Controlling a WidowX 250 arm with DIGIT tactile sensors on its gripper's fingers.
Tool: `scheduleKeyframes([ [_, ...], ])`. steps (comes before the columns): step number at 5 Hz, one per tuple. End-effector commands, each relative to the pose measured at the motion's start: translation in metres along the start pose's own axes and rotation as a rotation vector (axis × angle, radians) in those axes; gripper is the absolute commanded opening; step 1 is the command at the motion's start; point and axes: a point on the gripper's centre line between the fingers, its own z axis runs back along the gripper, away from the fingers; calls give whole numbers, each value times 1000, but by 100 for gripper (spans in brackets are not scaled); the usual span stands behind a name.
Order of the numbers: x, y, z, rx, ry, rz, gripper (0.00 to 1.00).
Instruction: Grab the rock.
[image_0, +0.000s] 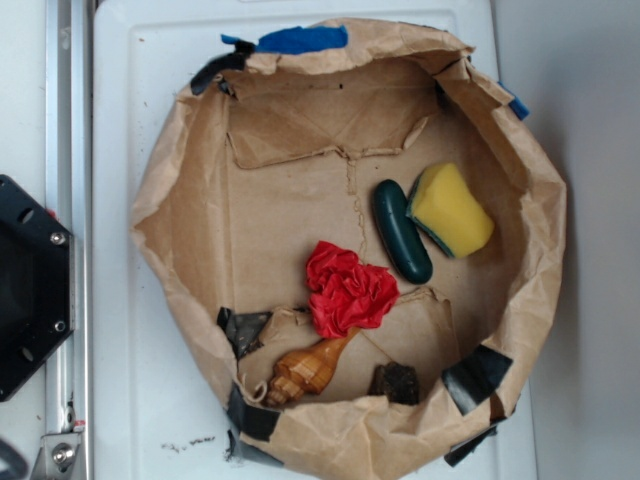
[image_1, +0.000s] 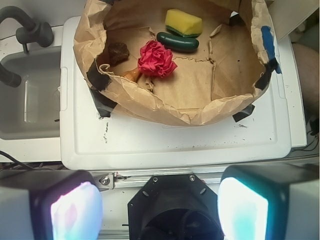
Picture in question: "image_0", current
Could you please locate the brown paper bag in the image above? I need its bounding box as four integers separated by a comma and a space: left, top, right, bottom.
131, 18, 566, 479

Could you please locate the white plastic tray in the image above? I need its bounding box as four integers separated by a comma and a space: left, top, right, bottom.
88, 1, 498, 479

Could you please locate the tan spiral seashell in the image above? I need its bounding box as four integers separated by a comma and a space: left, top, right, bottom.
263, 327, 361, 407

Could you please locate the aluminium frame rail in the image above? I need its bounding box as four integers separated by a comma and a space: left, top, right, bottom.
45, 1, 97, 479

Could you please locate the dark brown rock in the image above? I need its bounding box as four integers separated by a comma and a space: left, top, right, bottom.
368, 362, 420, 406

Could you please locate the yellow green sponge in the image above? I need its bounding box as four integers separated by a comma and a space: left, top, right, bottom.
406, 163, 495, 258

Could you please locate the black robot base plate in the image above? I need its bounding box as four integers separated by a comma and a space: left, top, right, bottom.
1, 175, 73, 402

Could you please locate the metal corner bracket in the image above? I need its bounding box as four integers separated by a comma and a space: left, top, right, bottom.
29, 432, 85, 480

